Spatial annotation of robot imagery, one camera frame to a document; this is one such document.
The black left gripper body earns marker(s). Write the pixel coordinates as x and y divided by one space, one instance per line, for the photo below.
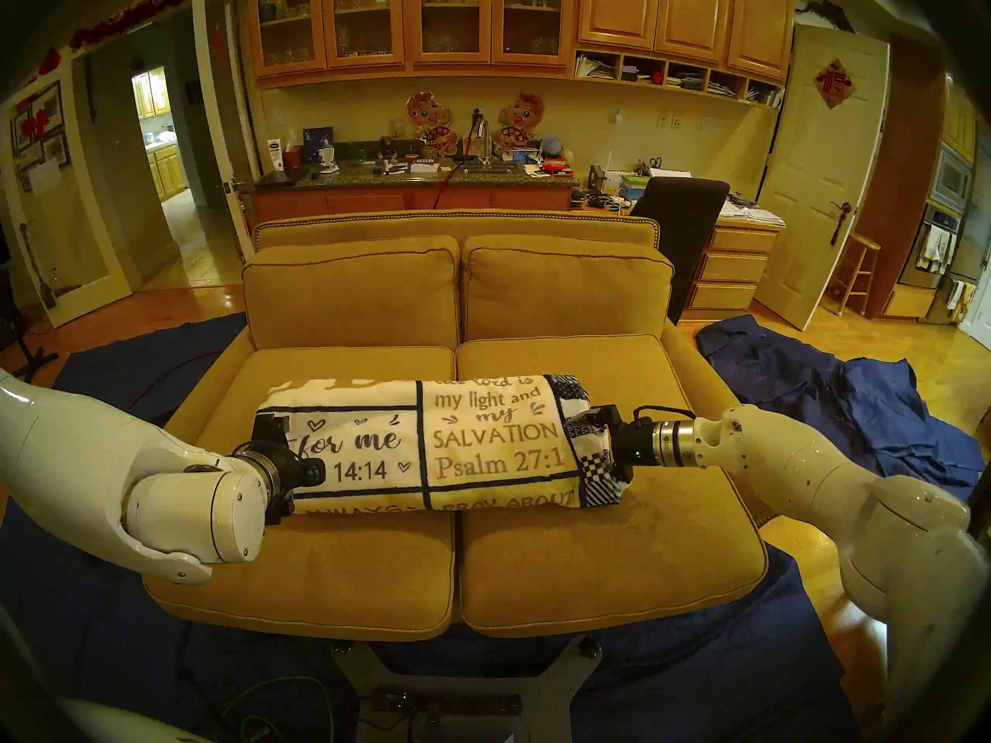
275 463

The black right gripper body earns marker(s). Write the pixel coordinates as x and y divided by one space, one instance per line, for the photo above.
627 443

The printed scripture fleece blanket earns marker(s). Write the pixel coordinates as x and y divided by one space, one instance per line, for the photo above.
464 439

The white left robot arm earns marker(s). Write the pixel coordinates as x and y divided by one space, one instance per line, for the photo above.
116 478

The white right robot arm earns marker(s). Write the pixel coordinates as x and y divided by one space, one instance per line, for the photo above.
813 470

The mustard sofa seat cushion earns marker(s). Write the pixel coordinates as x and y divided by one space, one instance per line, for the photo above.
619 563
348 563

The mustard sofa back cushion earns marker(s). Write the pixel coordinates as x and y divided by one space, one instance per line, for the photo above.
348 292
565 285

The crumpled navy cloth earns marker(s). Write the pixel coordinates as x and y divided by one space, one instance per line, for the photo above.
813 385

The wooden desk with drawers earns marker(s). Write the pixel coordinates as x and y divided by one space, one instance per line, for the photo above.
735 265

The dark office chair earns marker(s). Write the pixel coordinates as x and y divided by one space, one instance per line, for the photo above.
681 215

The large navy floor cloth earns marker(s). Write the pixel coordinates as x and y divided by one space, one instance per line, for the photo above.
697 672

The mustard fabric loveseat sofa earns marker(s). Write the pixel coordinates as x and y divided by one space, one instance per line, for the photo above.
325 227

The black floor stand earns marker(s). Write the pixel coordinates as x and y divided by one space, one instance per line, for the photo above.
31 361

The granite top counter cabinet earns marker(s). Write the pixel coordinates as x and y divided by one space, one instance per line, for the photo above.
372 200

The white glass french door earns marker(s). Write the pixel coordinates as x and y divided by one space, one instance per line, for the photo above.
70 246

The black power strip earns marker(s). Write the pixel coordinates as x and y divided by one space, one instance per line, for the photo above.
457 704

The small red box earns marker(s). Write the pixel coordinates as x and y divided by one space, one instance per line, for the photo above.
292 158

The wooden stool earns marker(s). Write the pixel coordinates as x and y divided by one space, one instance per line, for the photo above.
863 244

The white lotion bottle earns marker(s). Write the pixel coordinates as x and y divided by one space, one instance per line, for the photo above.
276 153

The white panel door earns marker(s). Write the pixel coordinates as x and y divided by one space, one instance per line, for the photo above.
813 169

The chrome sink faucet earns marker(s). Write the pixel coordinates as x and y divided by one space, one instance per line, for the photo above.
481 142

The white hanging towel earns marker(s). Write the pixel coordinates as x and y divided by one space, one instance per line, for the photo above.
960 299
933 248

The wooden cubby shelf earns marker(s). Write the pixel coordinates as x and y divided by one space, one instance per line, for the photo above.
689 76

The red diamond door ornament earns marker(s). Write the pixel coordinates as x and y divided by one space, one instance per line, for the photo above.
835 83

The red garland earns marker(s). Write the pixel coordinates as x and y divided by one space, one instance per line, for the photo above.
132 14

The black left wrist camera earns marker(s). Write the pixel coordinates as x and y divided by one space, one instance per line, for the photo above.
312 473

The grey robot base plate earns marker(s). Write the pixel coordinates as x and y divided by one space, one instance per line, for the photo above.
553 695

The dark standing picture frame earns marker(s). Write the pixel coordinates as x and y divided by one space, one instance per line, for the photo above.
317 142

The cartoon pig wall decoration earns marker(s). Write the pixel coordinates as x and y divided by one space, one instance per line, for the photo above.
520 116
428 114

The steel wall oven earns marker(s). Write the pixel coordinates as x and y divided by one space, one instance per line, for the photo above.
951 180

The wooden wall cabinets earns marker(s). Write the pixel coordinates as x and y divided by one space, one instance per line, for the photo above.
619 10

